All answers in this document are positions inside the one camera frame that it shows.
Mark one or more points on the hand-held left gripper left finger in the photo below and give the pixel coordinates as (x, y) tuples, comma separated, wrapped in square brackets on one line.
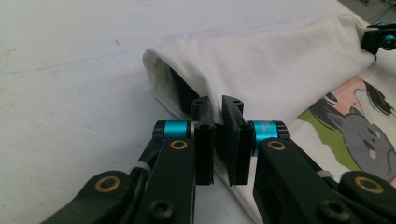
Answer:
[(204, 149)]

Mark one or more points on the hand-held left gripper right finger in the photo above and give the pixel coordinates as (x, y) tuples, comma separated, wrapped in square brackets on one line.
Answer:
[(236, 146)]

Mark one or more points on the white printed tank top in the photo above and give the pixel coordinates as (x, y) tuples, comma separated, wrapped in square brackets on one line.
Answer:
[(264, 71)]

